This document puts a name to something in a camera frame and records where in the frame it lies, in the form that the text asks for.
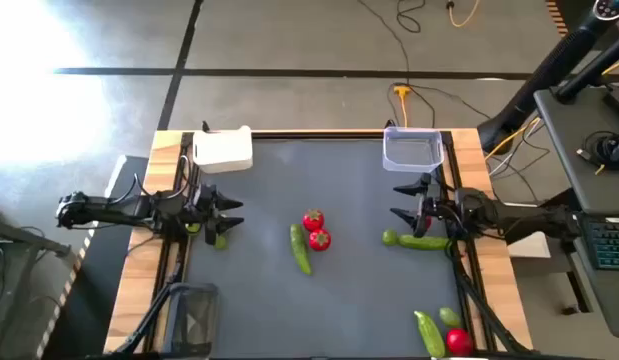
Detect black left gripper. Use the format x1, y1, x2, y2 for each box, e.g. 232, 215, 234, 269
189, 182, 246, 246

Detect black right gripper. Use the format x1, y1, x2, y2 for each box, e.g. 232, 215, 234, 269
389, 172, 463, 239

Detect green toy cucumber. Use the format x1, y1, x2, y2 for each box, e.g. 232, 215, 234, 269
289, 223, 314, 277
397, 233, 452, 252
413, 310, 447, 359

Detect red toy tomato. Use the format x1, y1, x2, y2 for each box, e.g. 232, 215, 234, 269
445, 328, 475, 358
308, 228, 333, 252
302, 209, 326, 233

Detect grey translucent basket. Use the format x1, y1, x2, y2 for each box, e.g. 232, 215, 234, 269
163, 281, 221, 358

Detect clear plastic basket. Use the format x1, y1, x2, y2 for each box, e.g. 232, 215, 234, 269
382, 126, 446, 174

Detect white plastic basket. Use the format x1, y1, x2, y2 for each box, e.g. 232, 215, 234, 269
191, 124, 255, 175

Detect grey table mat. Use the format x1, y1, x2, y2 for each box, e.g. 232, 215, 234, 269
181, 137, 466, 359

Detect white box beside table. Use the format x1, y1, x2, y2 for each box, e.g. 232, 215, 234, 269
506, 230, 551, 260

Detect dark grey desk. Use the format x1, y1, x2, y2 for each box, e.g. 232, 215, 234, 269
532, 82, 619, 216

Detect backlit computer keyboard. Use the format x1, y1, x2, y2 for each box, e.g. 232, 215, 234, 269
577, 213, 619, 272

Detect yellow floor cable with plug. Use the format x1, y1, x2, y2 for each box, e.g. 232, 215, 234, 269
392, 85, 413, 129

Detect black floor cable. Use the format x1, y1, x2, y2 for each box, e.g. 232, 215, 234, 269
357, 0, 438, 129

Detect coiled black desk cable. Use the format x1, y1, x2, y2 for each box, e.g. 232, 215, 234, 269
576, 130, 619, 171

